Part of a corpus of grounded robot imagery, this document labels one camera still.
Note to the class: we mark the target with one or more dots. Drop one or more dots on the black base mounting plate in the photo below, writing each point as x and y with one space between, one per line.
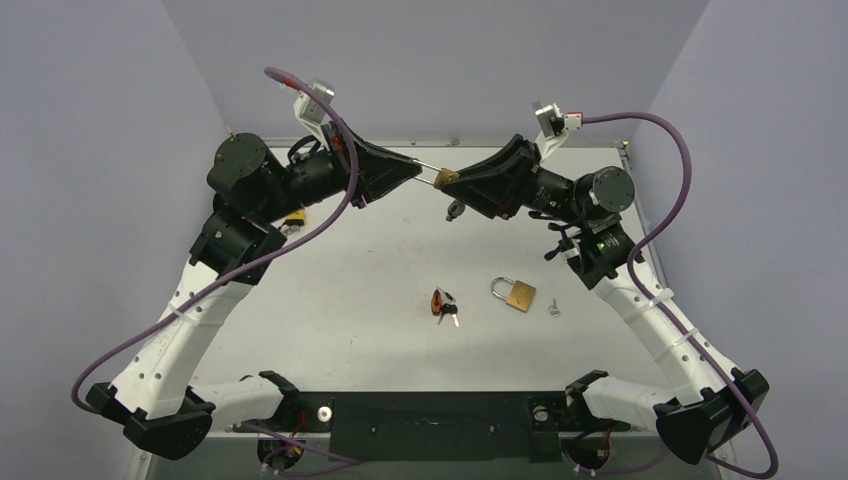
438 426

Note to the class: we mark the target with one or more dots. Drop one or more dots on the black-headed keys bunch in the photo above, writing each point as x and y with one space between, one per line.
450 309

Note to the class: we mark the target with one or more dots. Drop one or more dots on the yellow black padlock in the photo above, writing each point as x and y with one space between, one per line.
293 222

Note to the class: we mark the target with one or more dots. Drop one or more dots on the orange black padlock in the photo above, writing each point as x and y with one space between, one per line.
436 302

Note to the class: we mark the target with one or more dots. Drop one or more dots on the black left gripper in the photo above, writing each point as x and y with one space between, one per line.
382 170

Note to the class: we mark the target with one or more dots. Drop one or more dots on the small brass long-shackle padlock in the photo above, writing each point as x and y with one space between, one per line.
443 176

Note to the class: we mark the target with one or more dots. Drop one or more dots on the aluminium table frame rail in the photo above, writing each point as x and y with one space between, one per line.
288 409

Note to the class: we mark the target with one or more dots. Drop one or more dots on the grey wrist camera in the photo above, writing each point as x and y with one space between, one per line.
555 127
308 112

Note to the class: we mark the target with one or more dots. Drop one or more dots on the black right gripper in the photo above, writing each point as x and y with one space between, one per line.
519 178

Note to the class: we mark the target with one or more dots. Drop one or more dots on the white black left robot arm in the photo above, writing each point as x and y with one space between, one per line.
154 399

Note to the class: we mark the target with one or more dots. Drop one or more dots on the silver key with ring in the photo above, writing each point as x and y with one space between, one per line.
553 309

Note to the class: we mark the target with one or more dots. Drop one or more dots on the large brass padlock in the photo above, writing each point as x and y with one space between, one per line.
514 293

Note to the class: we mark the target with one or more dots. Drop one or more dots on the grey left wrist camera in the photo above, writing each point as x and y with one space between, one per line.
308 112

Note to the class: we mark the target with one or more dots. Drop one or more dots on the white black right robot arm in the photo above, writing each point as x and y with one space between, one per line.
708 399

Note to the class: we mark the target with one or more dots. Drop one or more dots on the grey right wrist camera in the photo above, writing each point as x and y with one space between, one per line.
555 127

